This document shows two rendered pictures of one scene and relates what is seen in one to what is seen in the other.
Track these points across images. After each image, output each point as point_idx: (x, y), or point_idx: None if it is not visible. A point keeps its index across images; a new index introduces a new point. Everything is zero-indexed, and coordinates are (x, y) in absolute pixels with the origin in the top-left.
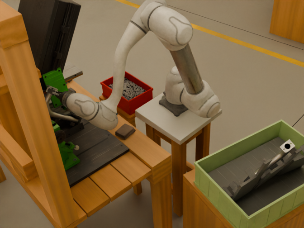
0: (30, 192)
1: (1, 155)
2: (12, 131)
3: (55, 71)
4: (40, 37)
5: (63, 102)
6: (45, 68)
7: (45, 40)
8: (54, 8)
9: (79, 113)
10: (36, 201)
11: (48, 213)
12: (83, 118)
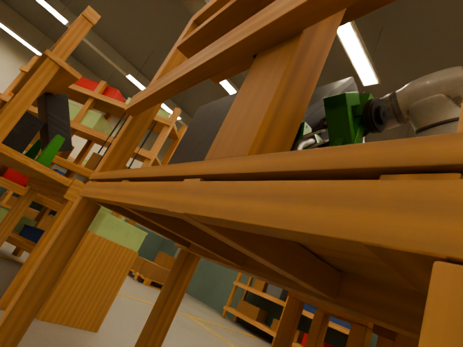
0: (264, 160)
1: (166, 166)
2: (318, 26)
3: (317, 136)
4: (315, 98)
5: (380, 99)
6: (309, 123)
7: (326, 96)
8: (348, 82)
9: (457, 74)
10: (273, 190)
11: (404, 138)
12: (435, 113)
